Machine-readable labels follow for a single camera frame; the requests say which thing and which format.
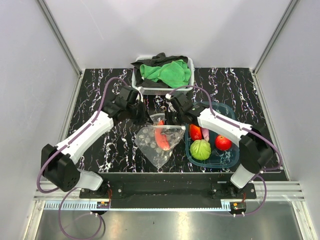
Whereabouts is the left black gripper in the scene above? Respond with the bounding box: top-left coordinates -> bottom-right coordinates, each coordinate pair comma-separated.
126,99 -> 154,126

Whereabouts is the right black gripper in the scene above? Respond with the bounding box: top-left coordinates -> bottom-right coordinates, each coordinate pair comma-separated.
162,109 -> 186,136

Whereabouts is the fake watermelon slice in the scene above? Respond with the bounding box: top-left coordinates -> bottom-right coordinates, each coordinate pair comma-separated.
154,120 -> 170,151

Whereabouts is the fake red orange mango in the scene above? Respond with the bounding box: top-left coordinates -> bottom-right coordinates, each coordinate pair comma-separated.
189,124 -> 203,141

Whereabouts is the clear zip top bag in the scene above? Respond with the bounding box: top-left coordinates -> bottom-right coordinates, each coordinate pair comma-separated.
134,113 -> 186,169

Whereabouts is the fake green cabbage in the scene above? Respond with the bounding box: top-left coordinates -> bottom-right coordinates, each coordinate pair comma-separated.
189,139 -> 212,161

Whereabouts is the fake red apple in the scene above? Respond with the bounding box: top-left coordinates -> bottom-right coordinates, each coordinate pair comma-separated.
215,135 -> 233,151

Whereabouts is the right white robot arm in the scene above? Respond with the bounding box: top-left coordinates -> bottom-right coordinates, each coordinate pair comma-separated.
165,93 -> 275,199

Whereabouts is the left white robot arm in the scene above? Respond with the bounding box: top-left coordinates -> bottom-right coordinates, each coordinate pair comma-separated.
40,86 -> 152,198

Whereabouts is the white plastic basket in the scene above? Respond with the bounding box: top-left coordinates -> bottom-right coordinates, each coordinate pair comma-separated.
131,56 -> 195,97

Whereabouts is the green cloth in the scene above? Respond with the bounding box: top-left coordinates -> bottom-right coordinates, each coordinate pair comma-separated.
139,60 -> 192,89

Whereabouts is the black cloth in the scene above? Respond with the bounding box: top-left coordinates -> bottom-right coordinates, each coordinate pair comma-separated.
132,52 -> 189,88

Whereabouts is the blue transparent plastic container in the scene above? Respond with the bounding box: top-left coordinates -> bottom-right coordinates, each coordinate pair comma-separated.
184,102 -> 240,169

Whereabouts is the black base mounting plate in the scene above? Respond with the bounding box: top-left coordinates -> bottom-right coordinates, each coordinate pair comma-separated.
79,172 -> 257,211

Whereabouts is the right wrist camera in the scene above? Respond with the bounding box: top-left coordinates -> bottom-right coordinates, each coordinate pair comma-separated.
165,93 -> 177,113

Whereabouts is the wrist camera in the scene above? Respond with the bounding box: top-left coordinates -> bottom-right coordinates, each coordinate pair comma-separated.
165,93 -> 177,113
137,86 -> 145,103

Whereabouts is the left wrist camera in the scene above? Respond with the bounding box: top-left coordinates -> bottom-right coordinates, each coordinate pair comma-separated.
137,86 -> 145,103

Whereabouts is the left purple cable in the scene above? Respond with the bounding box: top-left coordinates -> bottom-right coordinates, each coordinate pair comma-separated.
36,77 -> 133,238

